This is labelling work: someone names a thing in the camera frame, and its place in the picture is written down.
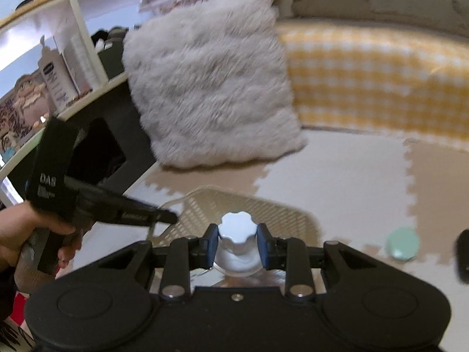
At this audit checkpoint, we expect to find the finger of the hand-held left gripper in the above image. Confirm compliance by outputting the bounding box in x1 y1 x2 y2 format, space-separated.
86 186 179 227

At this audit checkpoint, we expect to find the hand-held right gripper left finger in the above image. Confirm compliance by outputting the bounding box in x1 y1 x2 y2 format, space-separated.
99 224 220 301

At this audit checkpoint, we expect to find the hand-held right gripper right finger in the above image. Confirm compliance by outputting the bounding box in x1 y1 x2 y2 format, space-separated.
257 223 374 300

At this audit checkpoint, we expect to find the clear bottle with white cap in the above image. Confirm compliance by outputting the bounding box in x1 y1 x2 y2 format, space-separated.
191 211 283 288

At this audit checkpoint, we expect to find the cream plastic lattice basket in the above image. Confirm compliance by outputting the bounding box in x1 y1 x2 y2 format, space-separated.
147 187 323 290

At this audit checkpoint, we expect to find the person's left hand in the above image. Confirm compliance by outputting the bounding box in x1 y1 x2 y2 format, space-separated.
0 202 82 269

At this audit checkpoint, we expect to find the beige foam mat tile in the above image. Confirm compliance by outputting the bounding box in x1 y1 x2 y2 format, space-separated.
125 154 272 206
403 137 469 261

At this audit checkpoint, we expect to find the printed picture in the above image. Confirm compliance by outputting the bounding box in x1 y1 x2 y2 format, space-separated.
0 73 52 164

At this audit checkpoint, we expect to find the white lotion bottle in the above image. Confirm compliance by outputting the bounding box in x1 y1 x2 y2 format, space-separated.
38 37 74 112

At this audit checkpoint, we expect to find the mint green round lid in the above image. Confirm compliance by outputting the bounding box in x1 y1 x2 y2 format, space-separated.
385 227 421 262

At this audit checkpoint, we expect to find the white shelf unit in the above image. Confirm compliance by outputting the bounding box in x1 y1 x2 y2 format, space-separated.
0 0 305 209

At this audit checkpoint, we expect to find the white fluffy pillow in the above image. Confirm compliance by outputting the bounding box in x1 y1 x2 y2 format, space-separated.
122 0 308 169

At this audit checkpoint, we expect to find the red white printed cloth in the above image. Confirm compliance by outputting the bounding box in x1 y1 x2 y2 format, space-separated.
0 312 37 352

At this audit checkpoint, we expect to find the yellow checked mattress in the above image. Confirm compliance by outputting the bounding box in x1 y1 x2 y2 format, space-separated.
275 20 469 143

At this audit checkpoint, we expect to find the black oval object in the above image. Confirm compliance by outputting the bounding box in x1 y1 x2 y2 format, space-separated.
453 228 469 275

